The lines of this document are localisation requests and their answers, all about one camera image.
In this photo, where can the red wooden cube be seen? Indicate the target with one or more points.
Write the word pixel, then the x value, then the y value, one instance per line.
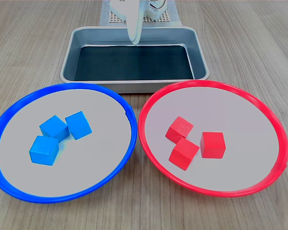
pixel 178 129
pixel 213 145
pixel 183 154

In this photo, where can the blue wooden cube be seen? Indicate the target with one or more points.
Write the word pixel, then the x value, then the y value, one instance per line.
pixel 43 151
pixel 78 125
pixel 54 127

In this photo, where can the translucent white sheet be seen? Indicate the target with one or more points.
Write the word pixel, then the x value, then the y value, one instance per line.
pixel 104 14

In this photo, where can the black tray mat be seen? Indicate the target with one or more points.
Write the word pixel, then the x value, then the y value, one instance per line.
pixel 134 64

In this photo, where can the steel tray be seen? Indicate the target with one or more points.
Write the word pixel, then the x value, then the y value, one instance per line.
pixel 69 55

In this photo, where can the red-rimmed white plate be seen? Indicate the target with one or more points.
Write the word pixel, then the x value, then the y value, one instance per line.
pixel 242 119

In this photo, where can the blue-rimmed white plate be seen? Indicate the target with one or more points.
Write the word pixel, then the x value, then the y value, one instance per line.
pixel 38 187

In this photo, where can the pale perforated base plate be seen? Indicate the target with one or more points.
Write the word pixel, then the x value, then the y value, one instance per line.
pixel 115 20

